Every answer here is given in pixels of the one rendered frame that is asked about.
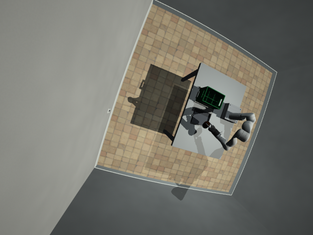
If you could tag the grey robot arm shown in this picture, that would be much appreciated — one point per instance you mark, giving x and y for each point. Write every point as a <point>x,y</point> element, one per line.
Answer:
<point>242,134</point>

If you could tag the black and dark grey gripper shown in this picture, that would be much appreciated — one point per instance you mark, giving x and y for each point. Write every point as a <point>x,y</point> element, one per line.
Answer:
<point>214,131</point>

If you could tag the dark green crate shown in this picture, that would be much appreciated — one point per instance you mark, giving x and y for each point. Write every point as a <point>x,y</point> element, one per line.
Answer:
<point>210,97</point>

